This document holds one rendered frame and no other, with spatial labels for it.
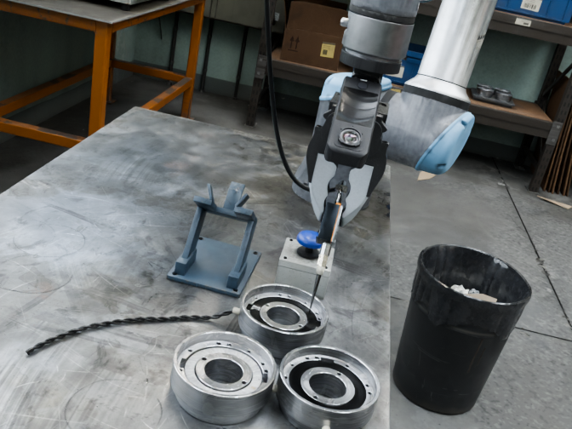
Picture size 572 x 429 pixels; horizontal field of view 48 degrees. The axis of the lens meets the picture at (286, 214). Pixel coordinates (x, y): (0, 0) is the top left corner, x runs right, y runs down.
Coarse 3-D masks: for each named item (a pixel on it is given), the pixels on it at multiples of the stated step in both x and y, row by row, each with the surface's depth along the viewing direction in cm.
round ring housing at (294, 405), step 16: (304, 352) 70; (320, 352) 71; (336, 352) 71; (288, 368) 68; (320, 368) 69; (352, 368) 70; (368, 368) 69; (288, 384) 64; (304, 384) 66; (320, 384) 69; (336, 384) 69; (352, 384) 68; (368, 384) 68; (288, 400) 64; (304, 400) 62; (320, 400) 65; (336, 400) 65; (368, 400) 66; (288, 416) 65; (304, 416) 63; (320, 416) 62; (336, 416) 62; (352, 416) 62; (368, 416) 64
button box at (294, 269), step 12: (288, 240) 92; (288, 252) 88; (300, 252) 88; (312, 252) 89; (288, 264) 86; (300, 264) 86; (312, 264) 87; (276, 276) 87; (288, 276) 87; (300, 276) 87; (312, 276) 86; (324, 276) 86; (300, 288) 87; (312, 288) 87; (324, 288) 87
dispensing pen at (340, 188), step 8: (336, 184) 81; (344, 184) 81; (344, 192) 82; (336, 200) 81; (328, 208) 79; (336, 208) 79; (328, 216) 79; (336, 216) 79; (328, 224) 79; (320, 232) 78; (328, 232) 78; (320, 240) 79; (328, 240) 78; (328, 248) 80; (320, 256) 80; (320, 264) 79; (320, 272) 79; (312, 296) 79
